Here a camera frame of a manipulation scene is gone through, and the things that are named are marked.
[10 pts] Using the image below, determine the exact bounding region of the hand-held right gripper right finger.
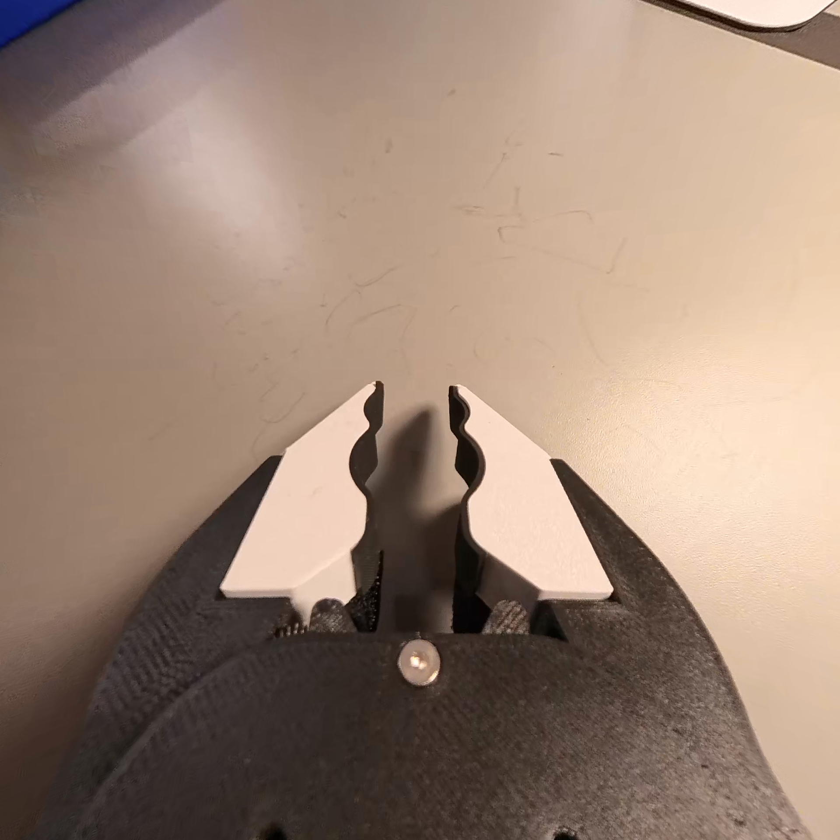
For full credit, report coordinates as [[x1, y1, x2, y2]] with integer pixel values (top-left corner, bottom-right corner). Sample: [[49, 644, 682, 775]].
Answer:
[[448, 385, 614, 634]]

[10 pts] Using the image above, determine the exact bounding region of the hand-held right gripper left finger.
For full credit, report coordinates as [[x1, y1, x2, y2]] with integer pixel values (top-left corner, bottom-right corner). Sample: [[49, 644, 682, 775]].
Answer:
[[221, 381, 385, 632]]

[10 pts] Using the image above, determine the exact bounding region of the white monitor stand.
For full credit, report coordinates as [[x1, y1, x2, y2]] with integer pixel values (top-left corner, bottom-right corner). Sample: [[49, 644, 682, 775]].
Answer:
[[646, 0, 834, 32]]

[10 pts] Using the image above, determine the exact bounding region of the blue plastic bin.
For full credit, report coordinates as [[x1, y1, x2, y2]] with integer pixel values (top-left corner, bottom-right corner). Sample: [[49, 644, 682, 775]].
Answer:
[[0, 0, 112, 48]]

